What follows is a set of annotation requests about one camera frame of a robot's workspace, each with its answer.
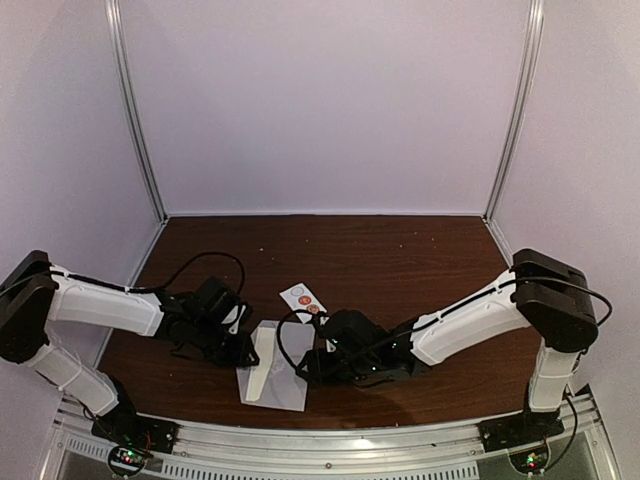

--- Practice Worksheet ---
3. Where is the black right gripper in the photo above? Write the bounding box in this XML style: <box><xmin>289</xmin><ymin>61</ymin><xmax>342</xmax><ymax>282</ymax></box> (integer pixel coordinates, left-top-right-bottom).
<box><xmin>296</xmin><ymin>349</ymin><xmax>377</xmax><ymax>387</ymax></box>

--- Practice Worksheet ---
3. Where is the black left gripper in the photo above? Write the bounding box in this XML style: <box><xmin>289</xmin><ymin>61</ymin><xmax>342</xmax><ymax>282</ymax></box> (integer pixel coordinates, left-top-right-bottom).
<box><xmin>190</xmin><ymin>318</ymin><xmax>259</xmax><ymax>369</ymax></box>

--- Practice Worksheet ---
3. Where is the grey envelope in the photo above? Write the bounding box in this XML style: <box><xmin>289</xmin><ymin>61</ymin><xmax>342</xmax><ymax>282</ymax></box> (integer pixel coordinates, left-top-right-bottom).
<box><xmin>236</xmin><ymin>320</ymin><xmax>315</xmax><ymax>412</ymax></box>

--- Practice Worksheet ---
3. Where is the white sticker sheet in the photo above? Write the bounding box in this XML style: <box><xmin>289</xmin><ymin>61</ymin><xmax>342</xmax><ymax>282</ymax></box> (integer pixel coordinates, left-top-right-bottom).
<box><xmin>280</xmin><ymin>283</ymin><xmax>326</xmax><ymax>323</ymax></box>

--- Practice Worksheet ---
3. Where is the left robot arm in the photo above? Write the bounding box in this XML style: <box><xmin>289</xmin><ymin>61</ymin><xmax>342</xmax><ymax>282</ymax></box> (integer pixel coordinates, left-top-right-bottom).
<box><xmin>1</xmin><ymin>250</ymin><xmax>259</xmax><ymax>444</ymax></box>

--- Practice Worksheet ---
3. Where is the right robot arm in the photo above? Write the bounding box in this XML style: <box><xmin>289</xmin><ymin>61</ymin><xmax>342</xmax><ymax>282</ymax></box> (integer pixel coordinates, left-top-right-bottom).
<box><xmin>296</xmin><ymin>249</ymin><xmax>601</xmax><ymax>442</ymax></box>

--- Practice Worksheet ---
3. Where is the right black braided cable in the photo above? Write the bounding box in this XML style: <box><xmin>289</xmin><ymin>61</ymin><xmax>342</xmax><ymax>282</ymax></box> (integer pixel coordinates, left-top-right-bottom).
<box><xmin>276</xmin><ymin>309</ymin><xmax>326</xmax><ymax>371</ymax></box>

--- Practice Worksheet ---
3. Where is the black braided cable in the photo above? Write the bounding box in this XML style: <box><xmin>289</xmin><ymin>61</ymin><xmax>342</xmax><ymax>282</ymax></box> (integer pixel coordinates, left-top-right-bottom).
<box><xmin>127</xmin><ymin>253</ymin><xmax>246</xmax><ymax>301</ymax></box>
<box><xmin>276</xmin><ymin>309</ymin><xmax>326</xmax><ymax>371</ymax></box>

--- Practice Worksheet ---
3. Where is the left black braided cable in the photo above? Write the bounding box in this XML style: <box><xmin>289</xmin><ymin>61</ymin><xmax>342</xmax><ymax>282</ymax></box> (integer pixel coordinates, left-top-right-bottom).
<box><xmin>127</xmin><ymin>253</ymin><xmax>246</xmax><ymax>301</ymax></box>

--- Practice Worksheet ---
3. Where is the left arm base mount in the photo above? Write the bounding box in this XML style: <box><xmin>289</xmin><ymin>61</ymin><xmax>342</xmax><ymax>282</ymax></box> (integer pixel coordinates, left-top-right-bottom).
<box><xmin>83</xmin><ymin>379</ymin><xmax>178</xmax><ymax>479</ymax></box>

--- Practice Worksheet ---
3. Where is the front aluminium rail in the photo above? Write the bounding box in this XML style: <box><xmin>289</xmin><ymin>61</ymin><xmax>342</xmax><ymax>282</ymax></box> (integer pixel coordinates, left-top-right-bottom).
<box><xmin>36</xmin><ymin>396</ymin><xmax>622</xmax><ymax>479</ymax></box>

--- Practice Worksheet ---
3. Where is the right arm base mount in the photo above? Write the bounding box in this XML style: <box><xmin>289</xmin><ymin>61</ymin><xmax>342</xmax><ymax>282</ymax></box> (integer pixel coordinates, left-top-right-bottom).
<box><xmin>478</xmin><ymin>382</ymin><xmax>565</xmax><ymax>477</ymax></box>

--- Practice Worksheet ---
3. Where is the left aluminium frame post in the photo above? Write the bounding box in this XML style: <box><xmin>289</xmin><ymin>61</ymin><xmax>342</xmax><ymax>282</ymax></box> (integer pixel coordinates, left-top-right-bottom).
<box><xmin>104</xmin><ymin>0</ymin><xmax>168</xmax><ymax>223</ymax></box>

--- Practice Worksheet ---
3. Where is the aluminium frame post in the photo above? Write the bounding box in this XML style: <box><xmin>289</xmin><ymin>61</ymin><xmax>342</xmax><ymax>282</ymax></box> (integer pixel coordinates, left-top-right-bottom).
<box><xmin>104</xmin><ymin>0</ymin><xmax>168</xmax><ymax>223</ymax></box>
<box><xmin>483</xmin><ymin>0</ymin><xmax>545</xmax><ymax>224</ymax></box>

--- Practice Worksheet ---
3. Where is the right aluminium frame post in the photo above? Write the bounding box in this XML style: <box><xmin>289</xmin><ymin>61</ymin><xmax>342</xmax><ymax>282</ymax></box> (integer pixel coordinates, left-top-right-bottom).
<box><xmin>483</xmin><ymin>0</ymin><xmax>545</xmax><ymax>224</ymax></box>

